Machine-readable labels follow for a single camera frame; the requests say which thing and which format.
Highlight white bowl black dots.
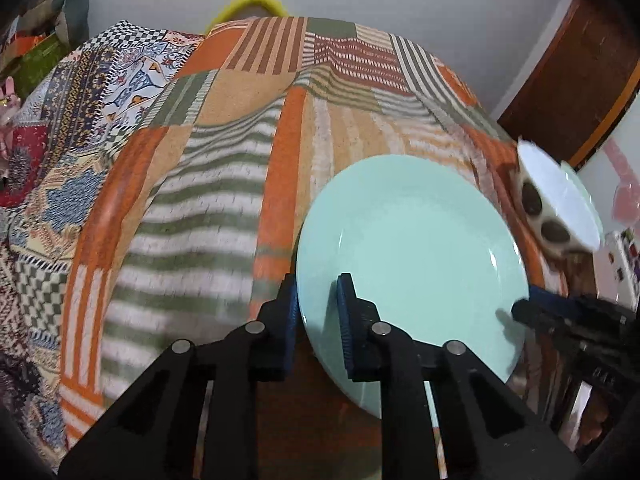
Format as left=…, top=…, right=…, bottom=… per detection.
left=512, top=140, right=602, bottom=259

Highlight mint green plate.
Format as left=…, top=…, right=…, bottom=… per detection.
left=296, top=155, right=528, bottom=415

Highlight mint green bowl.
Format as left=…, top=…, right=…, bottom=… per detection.
left=560, top=162, right=604, bottom=243

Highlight person right hand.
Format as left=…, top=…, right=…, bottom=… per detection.
left=577, top=396, right=608, bottom=448

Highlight brown wooden door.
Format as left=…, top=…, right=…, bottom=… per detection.
left=498, top=0, right=639, bottom=168

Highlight striped orange patchwork tablecloth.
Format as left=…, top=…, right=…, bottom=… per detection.
left=61, top=18, right=566, bottom=452

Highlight patterned patchwork quilt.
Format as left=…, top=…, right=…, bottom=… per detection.
left=1, top=21, right=203, bottom=469

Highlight pink bunny toy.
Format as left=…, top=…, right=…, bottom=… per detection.
left=0, top=76, right=22, bottom=160

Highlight green cardboard box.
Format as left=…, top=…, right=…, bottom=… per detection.
left=2, top=34, right=70, bottom=101

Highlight yellow foam tube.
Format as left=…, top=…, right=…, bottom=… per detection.
left=204, top=0, right=290, bottom=36

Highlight grey plush toy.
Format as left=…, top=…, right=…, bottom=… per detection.
left=17, top=0, right=89, bottom=50

